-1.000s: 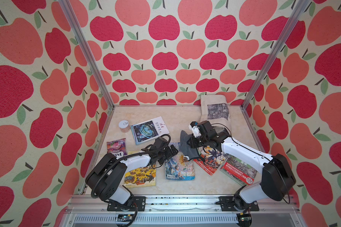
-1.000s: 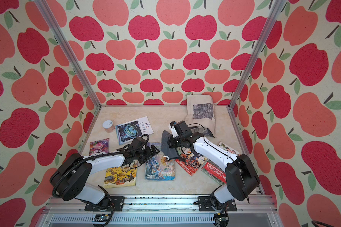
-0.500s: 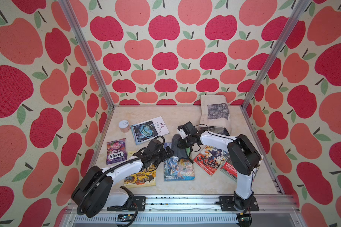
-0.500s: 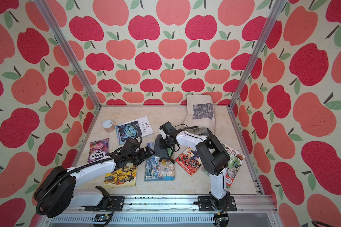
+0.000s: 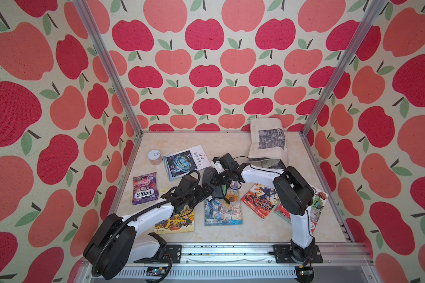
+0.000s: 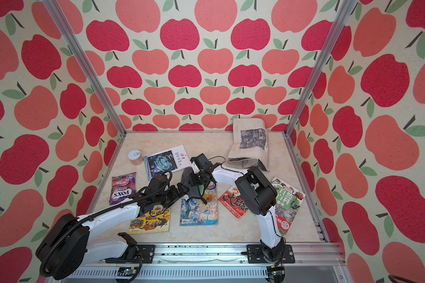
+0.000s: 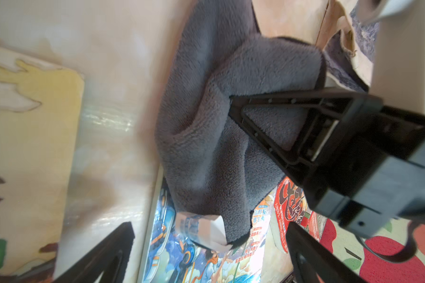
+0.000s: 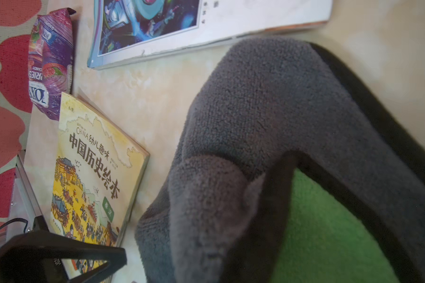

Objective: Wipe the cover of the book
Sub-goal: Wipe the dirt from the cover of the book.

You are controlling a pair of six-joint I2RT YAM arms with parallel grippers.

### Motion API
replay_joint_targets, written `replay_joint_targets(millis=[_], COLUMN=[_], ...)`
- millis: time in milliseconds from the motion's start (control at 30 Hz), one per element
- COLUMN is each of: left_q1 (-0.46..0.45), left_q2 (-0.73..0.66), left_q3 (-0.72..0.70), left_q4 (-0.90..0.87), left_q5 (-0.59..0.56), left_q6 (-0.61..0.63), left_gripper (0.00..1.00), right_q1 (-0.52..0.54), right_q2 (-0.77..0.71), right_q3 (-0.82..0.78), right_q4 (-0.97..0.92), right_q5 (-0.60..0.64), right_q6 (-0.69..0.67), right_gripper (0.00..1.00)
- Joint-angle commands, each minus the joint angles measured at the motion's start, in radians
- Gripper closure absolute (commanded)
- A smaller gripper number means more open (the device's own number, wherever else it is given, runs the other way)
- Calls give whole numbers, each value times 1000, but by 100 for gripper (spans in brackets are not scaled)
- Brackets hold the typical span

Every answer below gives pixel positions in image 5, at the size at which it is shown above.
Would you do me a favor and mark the cream printed canvas bag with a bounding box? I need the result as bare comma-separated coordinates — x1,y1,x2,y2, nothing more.
248,118,289,169

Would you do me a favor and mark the purple candy bag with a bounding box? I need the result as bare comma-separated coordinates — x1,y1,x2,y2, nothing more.
132,172,159,205

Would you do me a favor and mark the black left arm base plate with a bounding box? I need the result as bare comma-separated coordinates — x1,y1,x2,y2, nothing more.
163,245,183,264

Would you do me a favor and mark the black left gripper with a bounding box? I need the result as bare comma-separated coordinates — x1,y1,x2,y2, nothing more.
184,182,216,208

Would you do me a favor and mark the blue robot sunflower magazine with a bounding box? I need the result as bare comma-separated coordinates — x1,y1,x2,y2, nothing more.
204,181,243,226

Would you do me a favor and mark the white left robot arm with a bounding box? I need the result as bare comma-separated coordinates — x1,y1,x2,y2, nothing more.
83,171,214,283

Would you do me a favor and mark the clear tape roll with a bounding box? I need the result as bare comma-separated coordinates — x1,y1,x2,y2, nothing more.
148,149,163,166

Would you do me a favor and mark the aluminium corner post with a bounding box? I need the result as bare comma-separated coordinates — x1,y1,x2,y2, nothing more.
73,0,143,138
301,0,387,138

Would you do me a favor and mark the grey green microfibre cloth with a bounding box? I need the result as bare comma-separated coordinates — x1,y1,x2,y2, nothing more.
203,167,232,205

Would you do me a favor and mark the right rear aluminium corner post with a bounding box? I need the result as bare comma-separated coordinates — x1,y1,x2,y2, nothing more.
301,0,387,138

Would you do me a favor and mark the left rear aluminium corner post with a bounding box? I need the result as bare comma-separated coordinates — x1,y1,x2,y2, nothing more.
73,0,143,138

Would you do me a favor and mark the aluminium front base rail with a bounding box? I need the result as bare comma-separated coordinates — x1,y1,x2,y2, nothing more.
74,242,376,283

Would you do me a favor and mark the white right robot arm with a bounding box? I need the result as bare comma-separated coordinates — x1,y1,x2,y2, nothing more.
214,161,316,264

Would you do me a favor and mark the white book with blue vortex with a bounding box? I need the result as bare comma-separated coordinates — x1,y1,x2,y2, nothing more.
163,145,211,180

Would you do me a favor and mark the yellow Chinese history picture book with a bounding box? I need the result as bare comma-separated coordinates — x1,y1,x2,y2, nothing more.
153,205,195,235

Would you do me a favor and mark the red black manga book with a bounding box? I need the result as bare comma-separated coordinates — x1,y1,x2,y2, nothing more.
241,183,280,219

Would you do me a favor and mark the red green cover book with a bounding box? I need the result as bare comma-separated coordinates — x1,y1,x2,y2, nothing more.
273,183,329,234

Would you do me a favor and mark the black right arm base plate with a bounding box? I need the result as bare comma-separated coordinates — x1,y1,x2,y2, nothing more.
269,244,323,265

